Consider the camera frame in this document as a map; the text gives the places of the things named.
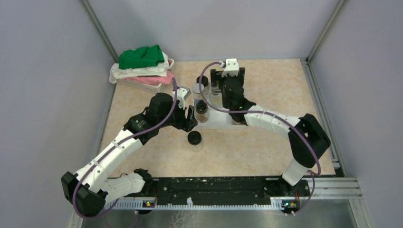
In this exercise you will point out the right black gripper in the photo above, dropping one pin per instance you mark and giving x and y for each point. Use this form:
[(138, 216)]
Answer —
[(216, 75)]

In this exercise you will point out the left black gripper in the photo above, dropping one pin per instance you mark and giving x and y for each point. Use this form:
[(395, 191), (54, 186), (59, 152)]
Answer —
[(186, 124)]

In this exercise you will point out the black grinder top jar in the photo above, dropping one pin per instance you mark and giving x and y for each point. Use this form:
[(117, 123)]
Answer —
[(202, 112)]

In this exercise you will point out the black cap glass jar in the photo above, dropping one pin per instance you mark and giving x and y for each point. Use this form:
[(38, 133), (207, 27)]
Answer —
[(195, 141)]

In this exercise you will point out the black cap sesame jar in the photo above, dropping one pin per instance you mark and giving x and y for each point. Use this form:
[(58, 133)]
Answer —
[(205, 82)]

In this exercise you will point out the silver perforated lid shaker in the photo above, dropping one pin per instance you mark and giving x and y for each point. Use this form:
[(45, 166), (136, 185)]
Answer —
[(197, 91)]

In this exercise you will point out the white divided plastic tray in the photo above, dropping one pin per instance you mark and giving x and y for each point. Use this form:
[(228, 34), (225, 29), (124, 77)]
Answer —
[(217, 120)]

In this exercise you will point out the clear lid glass jar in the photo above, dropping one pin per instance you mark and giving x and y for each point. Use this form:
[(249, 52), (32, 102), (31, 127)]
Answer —
[(215, 97)]

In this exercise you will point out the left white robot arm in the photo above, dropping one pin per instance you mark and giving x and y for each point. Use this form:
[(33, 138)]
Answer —
[(90, 188)]

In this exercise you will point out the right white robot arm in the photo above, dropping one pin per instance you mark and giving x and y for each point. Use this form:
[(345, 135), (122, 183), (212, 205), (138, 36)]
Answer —
[(307, 138)]

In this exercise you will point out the white plastic basket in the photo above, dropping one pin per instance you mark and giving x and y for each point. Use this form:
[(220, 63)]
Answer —
[(149, 88)]

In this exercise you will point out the pink cloth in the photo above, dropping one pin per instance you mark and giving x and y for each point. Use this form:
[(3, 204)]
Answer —
[(154, 80)]

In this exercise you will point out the green cloth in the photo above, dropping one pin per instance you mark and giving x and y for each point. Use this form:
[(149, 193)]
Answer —
[(141, 57)]

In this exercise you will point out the white cloth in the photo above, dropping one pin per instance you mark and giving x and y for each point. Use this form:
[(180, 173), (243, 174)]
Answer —
[(117, 74)]

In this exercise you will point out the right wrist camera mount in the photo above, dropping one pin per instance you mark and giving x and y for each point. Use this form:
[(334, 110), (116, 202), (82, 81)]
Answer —
[(230, 67)]

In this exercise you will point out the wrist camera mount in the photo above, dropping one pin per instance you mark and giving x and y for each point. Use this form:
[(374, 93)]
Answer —
[(230, 67), (181, 93)]

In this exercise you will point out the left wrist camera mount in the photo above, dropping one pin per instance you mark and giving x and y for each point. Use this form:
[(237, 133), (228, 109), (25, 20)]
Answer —
[(181, 93)]

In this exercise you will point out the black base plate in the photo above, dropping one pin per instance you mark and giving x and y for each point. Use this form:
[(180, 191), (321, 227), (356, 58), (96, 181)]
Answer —
[(221, 191)]

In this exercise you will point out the white cable duct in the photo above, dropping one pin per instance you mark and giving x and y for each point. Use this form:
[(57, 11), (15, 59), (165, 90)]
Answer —
[(140, 204)]

